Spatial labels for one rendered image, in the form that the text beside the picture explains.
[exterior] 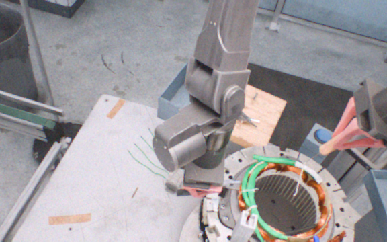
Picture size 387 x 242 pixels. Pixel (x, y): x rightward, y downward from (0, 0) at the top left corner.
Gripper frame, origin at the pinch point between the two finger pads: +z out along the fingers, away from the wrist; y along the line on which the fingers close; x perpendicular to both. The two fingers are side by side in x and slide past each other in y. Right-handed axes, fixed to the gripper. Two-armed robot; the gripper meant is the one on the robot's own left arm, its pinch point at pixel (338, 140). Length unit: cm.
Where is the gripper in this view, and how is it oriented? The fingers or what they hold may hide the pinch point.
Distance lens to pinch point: 62.4
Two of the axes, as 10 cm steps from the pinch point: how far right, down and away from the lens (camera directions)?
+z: -4.6, 4.9, 7.4
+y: -1.5, 7.8, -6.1
